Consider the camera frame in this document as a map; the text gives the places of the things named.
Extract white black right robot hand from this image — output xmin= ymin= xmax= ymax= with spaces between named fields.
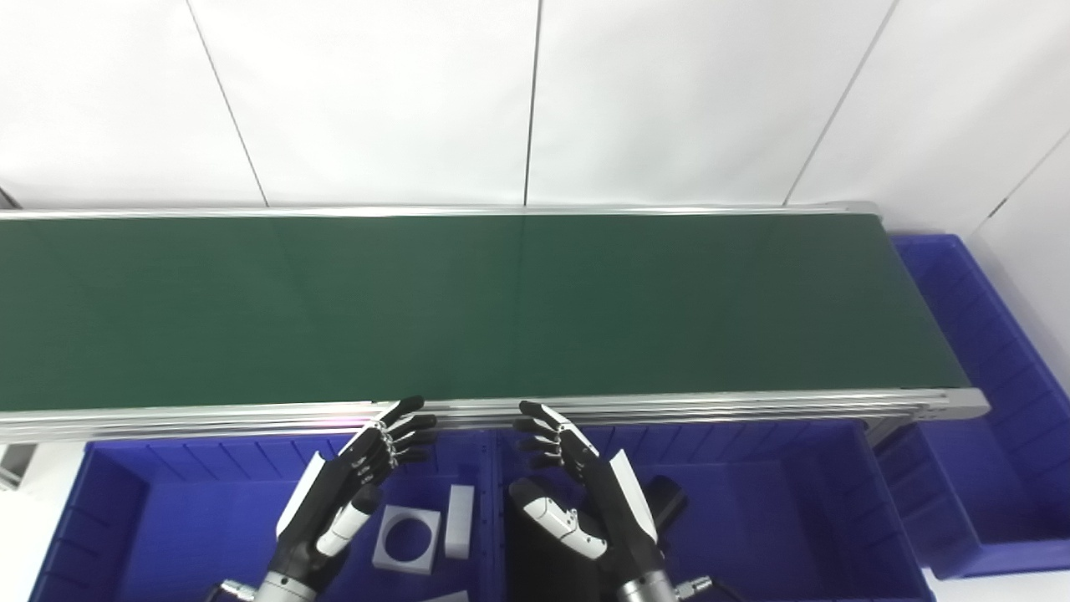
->
xmin=508 ymin=400 xmax=670 ymax=588

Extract aluminium conveyor support leg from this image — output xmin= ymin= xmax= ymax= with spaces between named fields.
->
xmin=865 ymin=416 xmax=920 ymax=448
xmin=0 ymin=443 xmax=38 ymax=490

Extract green conveyor belt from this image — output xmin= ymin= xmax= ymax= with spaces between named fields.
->
xmin=0 ymin=201 xmax=990 ymax=444
xmin=0 ymin=213 xmax=971 ymax=412

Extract white block with round hole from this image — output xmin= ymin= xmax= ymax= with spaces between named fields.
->
xmin=372 ymin=504 xmax=442 ymax=576
xmin=444 ymin=484 xmax=476 ymax=559

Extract large black part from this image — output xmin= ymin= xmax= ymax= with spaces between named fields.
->
xmin=506 ymin=477 xmax=619 ymax=602

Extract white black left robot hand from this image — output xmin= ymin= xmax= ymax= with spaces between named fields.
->
xmin=274 ymin=395 xmax=438 ymax=588

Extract blue plastic bin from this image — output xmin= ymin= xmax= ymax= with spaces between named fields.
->
xmin=489 ymin=421 xmax=937 ymax=602
xmin=29 ymin=431 xmax=502 ymax=602
xmin=874 ymin=234 xmax=1070 ymax=580

